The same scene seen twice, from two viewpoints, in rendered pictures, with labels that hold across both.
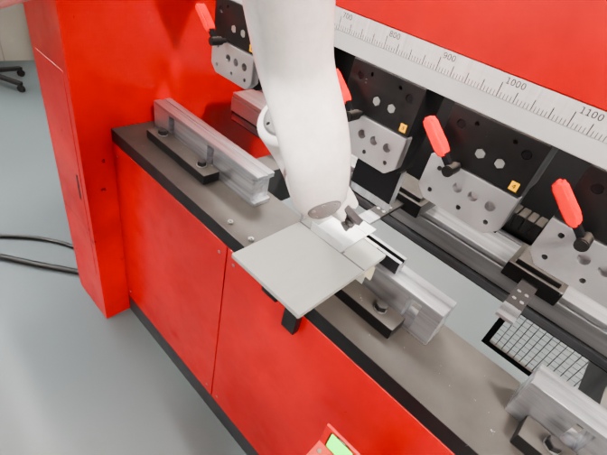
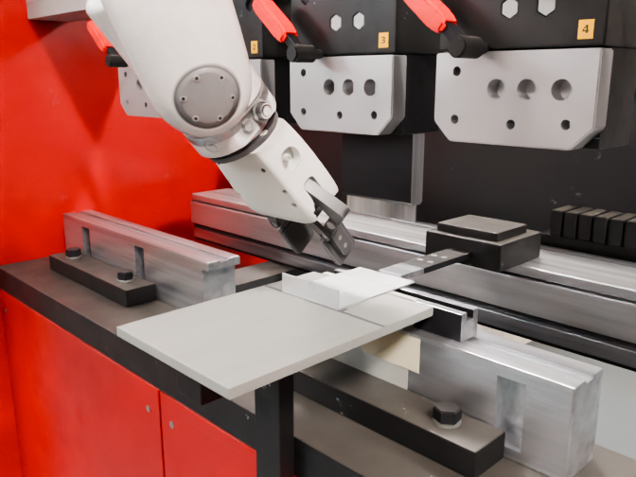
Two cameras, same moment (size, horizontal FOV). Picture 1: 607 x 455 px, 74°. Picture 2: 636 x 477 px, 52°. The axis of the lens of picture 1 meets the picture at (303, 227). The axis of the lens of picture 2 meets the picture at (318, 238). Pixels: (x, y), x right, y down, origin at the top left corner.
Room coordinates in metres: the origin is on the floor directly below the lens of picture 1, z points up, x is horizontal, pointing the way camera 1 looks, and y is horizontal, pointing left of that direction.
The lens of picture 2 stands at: (0.01, -0.18, 1.23)
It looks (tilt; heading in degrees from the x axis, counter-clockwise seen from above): 14 degrees down; 10
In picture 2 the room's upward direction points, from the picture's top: straight up
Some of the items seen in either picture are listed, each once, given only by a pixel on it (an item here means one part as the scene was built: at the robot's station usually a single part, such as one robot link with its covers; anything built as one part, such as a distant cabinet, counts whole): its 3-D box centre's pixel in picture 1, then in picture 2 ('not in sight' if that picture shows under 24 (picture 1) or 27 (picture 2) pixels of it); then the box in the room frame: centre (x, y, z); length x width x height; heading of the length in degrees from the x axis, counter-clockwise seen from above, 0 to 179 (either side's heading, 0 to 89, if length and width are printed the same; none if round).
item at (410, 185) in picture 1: (395, 200); (452, 249); (0.86, -0.20, 1.01); 0.26 x 0.12 x 0.05; 145
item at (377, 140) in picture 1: (386, 115); (364, 53); (0.73, -0.10, 1.26); 0.15 x 0.09 x 0.17; 55
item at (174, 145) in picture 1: (181, 153); (98, 275); (1.02, 0.41, 0.89); 0.30 x 0.05 x 0.03; 55
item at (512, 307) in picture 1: (528, 285); not in sight; (0.66, -0.48, 1.01); 0.26 x 0.12 x 0.05; 145
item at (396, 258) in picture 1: (364, 239); (393, 301); (0.71, -0.14, 0.99); 0.20 x 0.03 x 0.03; 55
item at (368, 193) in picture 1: (375, 180); (380, 174); (0.72, -0.12, 1.13); 0.10 x 0.02 x 0.10; 55
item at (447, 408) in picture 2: (381, 306); (447, 414); (0.59, -0.20, 0.91); 0.03 x 0.03 x 0.02
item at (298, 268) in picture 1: (312, 255); (281, 321); (0.60, -0.03, 1.00); 0.26 x 0.18 x 0.01; 145
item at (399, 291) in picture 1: (367, 268); (414, 361); (0.69, -0.16, 0.92); 0.39 x 0.06 x 0.10; 55
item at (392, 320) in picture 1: (342, 284); (369, 399); (0.65, -0.12, 0.89); 0.30 x 0.05 x 0.03; 55
